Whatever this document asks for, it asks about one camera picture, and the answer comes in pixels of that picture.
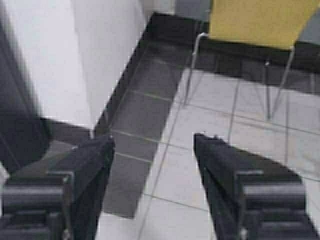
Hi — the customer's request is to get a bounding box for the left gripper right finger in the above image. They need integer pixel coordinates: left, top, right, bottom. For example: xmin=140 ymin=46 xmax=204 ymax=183
xmin=193 ymin=133 xmax=320 ymax=240

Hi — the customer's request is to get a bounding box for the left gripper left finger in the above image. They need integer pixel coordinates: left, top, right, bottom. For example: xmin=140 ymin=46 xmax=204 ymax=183
xmin=0 ymin=134 xmax=115 ymax=240

